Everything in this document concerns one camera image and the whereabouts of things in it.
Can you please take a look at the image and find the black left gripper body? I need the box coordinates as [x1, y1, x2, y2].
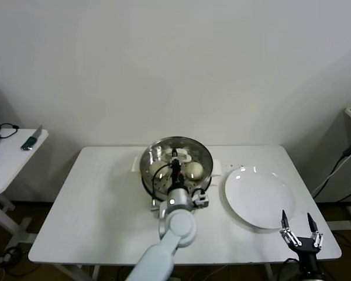
[170, 162, 185, 186]

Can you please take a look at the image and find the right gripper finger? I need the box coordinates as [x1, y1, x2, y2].
[280, 209, 301, 247]
[306, 212, 325, 249]

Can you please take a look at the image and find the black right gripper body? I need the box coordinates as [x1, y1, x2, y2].
[292, 235, 322, 266]

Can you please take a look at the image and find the white steamed baozi bun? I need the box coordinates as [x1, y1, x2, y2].
[185, 162, 204, 179]
[149, 162, 167, 178]

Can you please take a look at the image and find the stainless steel steamer basket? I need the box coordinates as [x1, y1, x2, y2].
[140, 137, 215, 204]

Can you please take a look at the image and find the white furniture foot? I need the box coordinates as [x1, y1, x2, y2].
[327, 205, 351, 232]

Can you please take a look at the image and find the white round plate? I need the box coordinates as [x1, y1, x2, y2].
[223, 166, 297, 230]

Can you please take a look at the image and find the white side table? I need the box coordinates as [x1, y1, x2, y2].
[0, 128, 50, 244]

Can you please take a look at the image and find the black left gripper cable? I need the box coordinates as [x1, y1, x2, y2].
[150, 163, 176, 207]

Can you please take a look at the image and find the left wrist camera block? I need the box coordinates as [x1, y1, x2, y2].
[191, 189, 211, 209]

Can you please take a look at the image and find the green handled knife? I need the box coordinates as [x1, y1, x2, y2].
[20, 125, 44, 152]

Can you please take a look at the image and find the thin black laptop cable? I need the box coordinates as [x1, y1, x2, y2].
[0, 122, 20, 139]

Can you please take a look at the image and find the white floor plug with cable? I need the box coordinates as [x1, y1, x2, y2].
[0, 246, 19, 265]

